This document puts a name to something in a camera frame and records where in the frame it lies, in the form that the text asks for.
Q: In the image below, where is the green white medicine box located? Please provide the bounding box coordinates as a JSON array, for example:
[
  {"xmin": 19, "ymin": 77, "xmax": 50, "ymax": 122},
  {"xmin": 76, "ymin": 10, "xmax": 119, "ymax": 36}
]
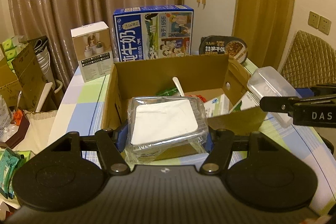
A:
[{"xmin": 229, "ymin": 91, "xmax": 259, "ymax": 113}]

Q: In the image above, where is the cardboard boxes pile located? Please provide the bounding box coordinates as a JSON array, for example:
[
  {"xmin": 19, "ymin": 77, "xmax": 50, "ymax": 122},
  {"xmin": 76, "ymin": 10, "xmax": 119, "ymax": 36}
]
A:
[{"xmin": 1, "ymin": 36, "xmax": 55, "ymax": 111}]

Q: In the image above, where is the white beige product box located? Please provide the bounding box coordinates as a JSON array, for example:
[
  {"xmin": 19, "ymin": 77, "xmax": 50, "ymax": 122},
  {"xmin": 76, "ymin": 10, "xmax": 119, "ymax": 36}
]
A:
[{"xmin": 71, "ymin": 22, "xmax": 113, "ymax": 83}]

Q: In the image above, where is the red candy packet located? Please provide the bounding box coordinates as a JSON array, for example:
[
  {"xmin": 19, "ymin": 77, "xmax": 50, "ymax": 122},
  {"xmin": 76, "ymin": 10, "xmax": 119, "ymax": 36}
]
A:
[{"xmin": 196, "ymin": 95, "xmax": 207, "ymax": 102}]

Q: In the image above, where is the white plastic spoon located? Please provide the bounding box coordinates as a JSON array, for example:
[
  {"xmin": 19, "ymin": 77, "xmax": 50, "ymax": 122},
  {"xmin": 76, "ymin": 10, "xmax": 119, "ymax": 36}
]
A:
[{"xmin": 173, "ymin": 77, "xmax": 185, "ymax": 97}]

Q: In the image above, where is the checked tablecloth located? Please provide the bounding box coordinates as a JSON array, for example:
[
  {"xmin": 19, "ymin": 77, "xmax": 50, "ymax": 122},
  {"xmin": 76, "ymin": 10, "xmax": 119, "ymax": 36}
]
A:
[{"xmin": 49, "ymin": 61, "xmax": 335, "ymax": 214}]

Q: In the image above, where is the golden curtain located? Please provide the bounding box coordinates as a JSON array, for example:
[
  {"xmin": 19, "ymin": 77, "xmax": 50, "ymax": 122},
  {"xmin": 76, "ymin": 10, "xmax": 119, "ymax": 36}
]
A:
[{"xmin": 232, "ymin": 0, "xmax": 294, "ymax": 68}]

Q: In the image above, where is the clear white box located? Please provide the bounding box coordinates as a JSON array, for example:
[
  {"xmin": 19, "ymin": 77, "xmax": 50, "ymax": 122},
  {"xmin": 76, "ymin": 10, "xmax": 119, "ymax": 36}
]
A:
[{"xmin": 124, "ymin": 96, "xmax": 209, "ymax": 164}]

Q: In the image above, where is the white green tablet box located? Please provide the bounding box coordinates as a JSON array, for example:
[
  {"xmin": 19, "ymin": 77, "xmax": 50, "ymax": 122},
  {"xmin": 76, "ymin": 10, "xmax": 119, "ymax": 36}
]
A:
[{"xmin": 204, "ymin": 94, "xmax": 232, "ymax": 118}]

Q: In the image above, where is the blue milk carton box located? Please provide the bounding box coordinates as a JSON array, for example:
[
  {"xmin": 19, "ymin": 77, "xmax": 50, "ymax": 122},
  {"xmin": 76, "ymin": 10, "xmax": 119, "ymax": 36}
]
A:
[{"xmin": 113, "ymin": 5, "xmax": 194, "ymax": 62}]

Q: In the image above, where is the clear plastic lidded case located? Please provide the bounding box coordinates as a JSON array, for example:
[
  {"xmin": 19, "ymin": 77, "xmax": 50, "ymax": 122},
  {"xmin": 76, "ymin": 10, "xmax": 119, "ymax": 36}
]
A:
[{"xmin": 246, "ymin": 66, "xmax": 302, "ymax": 128}]

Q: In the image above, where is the silver green foil bag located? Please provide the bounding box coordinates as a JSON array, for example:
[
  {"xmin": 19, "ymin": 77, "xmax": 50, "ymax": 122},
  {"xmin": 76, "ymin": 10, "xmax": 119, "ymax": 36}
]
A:
[{"xmin": 156, "ymin": 87, "xmax": 180, "ymax": 97}]

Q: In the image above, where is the black instant rice bowl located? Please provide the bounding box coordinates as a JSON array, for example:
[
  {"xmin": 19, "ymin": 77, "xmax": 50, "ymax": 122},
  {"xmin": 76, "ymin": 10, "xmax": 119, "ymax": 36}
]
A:
[{"xmin": 199, "ymin": 35, "xmax": 248, "ymax": 64}]

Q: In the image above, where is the quilted brown chair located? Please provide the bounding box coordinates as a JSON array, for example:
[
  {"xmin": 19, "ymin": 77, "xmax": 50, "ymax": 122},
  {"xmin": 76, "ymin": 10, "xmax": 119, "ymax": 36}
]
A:
[{"xmin": 280, "ymin": 30, "xmax": 336, "ymax": 88}]

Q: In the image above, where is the brown cardboard box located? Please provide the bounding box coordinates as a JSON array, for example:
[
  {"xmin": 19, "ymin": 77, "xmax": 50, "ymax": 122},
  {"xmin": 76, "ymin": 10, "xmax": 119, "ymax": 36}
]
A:
[{"xmin": 101, "ymin": 55, "xmax": 266, "ymax": 164}]

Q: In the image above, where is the wall socket plate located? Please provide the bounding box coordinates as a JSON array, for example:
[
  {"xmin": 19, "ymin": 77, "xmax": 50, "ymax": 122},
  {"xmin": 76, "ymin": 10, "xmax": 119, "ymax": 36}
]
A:
[{"xmin": 307, "ymin": 11, "xmax": 331, "ymax": 35}]

